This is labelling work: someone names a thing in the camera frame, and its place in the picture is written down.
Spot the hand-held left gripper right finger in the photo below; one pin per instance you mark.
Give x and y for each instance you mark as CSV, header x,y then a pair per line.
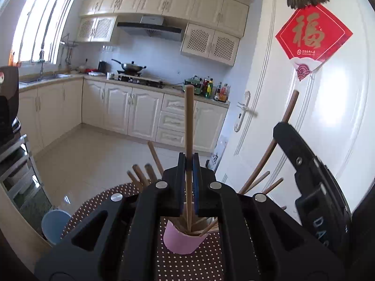
x,y
195,175

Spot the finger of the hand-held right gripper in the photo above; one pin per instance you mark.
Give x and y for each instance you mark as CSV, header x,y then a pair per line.
x,y
293,146

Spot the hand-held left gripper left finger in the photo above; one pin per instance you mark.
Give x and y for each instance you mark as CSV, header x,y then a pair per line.
x,y
182,175

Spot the bunch of wooden chopsticks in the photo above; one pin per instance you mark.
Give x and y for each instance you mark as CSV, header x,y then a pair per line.
x,y
154,156

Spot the dark brown chopstick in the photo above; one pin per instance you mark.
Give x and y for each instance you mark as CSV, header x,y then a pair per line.
x,y
291,105

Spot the light wooden chopstick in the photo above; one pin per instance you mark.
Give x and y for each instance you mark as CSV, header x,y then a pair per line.
x,y
189,117

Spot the pink cup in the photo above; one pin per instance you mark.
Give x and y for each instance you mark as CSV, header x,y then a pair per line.
x,y
181,243

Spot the white printed bag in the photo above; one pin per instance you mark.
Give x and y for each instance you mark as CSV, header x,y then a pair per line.
x,y
219,155

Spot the white door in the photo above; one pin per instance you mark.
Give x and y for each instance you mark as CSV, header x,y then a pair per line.
x,y
337,108

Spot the row of condiment bottles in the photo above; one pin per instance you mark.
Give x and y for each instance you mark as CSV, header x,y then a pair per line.
x,y
218,92

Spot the green countertop appliance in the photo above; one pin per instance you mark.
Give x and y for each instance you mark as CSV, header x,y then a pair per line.
x,y
193,86

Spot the cream base cabinets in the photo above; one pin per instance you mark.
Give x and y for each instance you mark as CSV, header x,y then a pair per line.
x,y
117,108

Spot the gas stove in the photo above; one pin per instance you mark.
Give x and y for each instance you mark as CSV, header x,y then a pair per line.
x,y
140,80

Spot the red diamond door decoration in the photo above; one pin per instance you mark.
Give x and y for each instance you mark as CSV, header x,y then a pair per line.
x,y
310,35

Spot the black wok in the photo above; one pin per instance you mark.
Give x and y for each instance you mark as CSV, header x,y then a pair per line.
x,y
131,66

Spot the black kettle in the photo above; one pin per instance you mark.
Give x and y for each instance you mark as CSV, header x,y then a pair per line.
x,y
102,68

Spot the light blue round stool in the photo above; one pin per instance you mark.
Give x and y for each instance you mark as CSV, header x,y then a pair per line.
x,y
55,225

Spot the red container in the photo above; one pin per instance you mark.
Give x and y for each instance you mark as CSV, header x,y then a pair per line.
x,y
88,70

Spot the range hood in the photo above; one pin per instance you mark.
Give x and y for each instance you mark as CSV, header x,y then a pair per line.
x,y
149,29

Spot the metal kitchen rack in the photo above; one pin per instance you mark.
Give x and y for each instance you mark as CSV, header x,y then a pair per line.
x,y
20,175

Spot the steel kitchen sink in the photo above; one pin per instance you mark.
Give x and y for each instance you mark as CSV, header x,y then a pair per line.
x,y
44,78

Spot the metal sink faucet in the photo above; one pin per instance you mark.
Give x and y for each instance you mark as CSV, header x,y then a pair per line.
x,y
41,64

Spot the black kitchen appliance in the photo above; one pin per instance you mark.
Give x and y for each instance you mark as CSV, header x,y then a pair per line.
x,y
8,102

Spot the kitchen window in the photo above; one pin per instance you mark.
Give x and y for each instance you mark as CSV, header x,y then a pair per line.
x,y
41,20

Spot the cream wall cabinets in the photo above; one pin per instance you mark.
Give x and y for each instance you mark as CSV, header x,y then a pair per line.
x,y
175,5

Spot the wall utensil rack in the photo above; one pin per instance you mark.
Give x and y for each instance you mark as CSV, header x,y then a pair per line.
x,y
68,46

